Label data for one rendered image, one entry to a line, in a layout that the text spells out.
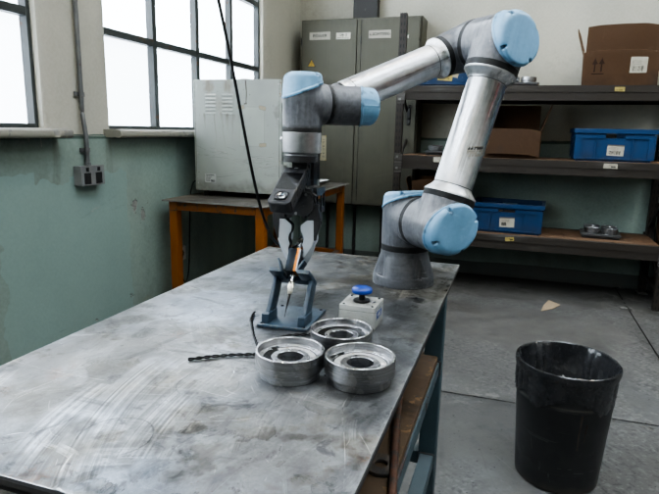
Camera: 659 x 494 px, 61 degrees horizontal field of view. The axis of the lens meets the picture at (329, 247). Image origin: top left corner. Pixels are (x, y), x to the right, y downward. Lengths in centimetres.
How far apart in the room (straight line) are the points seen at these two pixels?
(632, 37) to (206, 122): 278
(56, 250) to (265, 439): 210
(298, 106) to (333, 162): 373
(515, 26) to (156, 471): 105
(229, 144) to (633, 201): 312
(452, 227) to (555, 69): 369
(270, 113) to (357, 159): 175
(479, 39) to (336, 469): 95
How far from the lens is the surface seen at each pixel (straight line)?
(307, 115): 107
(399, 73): 131
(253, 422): 75
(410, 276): 134
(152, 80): 334
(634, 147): 436
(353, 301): 109
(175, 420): 77
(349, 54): 479
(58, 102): 273
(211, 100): 329
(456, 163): 124
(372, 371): 81
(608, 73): 434
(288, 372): 82
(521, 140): 426
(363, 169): 472
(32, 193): 261
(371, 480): 110
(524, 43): 131
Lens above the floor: 117
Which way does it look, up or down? 12 degrees down
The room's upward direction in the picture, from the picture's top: 1 degrees clockwise
